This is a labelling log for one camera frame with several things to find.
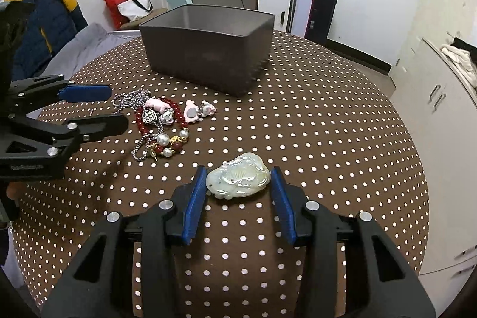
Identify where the white tote bag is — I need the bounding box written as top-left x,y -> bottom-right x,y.
118,0 -> 153,22

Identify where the grey blanket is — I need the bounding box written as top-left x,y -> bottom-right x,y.
37,24 -> 140,80

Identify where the large pink foot charm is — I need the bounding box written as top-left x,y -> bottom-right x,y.
183,100 -> 205,125

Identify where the yellow and navy jacket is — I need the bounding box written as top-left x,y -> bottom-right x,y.
4,0 -> 88,76

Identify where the white drawer cabinet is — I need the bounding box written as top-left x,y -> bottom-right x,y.
389,37 -> 477,276

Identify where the grey rectangular storage box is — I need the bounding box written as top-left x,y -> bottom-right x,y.
139,4 -> 275,97

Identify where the black and white suitcase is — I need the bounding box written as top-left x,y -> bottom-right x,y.
291,0 -> 339,43

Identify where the brown polka dot tablecloth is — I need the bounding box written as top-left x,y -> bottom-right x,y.
7,28 -> 430,318

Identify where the silver twisted chain necklace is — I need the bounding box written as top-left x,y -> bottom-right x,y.
113,89 -> 165,162

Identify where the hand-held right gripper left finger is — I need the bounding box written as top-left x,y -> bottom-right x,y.
41,166 -> 208,318

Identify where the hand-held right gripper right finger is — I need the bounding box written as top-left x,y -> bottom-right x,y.
270,166 -> 436,318

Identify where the red bead pearl bracelet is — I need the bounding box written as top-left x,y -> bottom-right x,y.
134,98 -> 191,158

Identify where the black cloth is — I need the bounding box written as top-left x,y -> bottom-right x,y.
453,37 -> 477,61

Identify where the pale green jade pendant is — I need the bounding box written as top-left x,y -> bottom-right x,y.
206,152 -> 271,200

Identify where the white cloth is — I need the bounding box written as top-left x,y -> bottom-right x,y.
442,44 -> 477,88

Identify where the pink pig charm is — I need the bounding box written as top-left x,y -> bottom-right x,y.
145,98 -> 171,114

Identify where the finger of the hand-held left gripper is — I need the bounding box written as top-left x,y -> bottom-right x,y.
9,75 -> 112,118
0,113 -> 129,164

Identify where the small white door cabinet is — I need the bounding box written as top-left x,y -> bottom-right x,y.
256,0 -> 296,32

